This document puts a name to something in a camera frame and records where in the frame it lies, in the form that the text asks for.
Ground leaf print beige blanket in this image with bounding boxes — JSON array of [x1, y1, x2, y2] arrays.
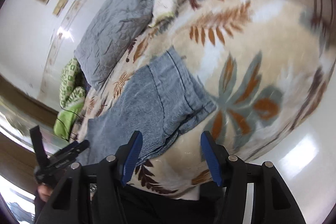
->
[[72, 0, 335, 197]]

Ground person's left hand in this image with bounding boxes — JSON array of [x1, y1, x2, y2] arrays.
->
[[38, 184, 53, 202]]

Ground brown wooden glass door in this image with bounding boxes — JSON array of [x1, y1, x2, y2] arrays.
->
[[1, 77, 67, 223]]

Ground grey denim pants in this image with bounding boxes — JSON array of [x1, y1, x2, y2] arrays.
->
[[78, 47, 216, 165]]

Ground black cable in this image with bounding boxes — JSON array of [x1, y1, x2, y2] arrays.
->
[[56, 103, 85, 142]]

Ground grey quilted pillow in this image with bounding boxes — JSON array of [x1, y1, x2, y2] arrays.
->
[[74, 0, 154, 91]]

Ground beige wall switch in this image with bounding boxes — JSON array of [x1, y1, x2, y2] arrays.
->
[[52, 0, 68, 16]]

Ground green patterned blanket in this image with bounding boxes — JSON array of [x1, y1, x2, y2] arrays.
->
[[54, 58, 86, 140]]

